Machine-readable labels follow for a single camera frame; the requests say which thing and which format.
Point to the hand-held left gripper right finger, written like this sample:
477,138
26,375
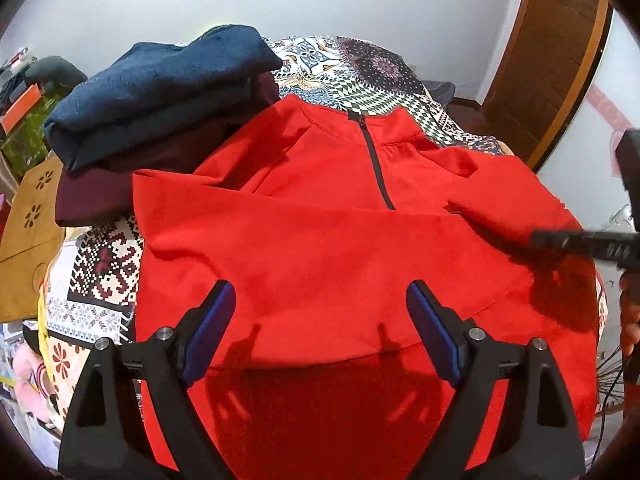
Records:
430,330

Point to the green patterned bag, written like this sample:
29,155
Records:
22,135

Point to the person's right hand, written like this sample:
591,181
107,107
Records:
631,315

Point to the pink plush toy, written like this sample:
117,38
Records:
32,385

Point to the red zip-neck pullover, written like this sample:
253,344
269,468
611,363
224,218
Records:
320,240

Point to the orange box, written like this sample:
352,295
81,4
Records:
20,107

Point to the dark blue cloth item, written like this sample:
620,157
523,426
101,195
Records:
442,91

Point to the folded blue fleece garment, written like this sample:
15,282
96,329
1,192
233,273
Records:
150,85

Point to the folded maroon garment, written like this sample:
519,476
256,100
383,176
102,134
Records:
125,180

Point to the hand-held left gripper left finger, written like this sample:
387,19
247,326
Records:
212,330

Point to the brown wooden door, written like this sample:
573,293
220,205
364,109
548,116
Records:
550,60

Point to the patterned bedsheet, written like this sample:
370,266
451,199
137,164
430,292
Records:
100,270

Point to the dark grey bag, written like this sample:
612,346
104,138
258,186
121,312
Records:
55,71

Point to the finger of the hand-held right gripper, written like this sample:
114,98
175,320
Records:
575,242

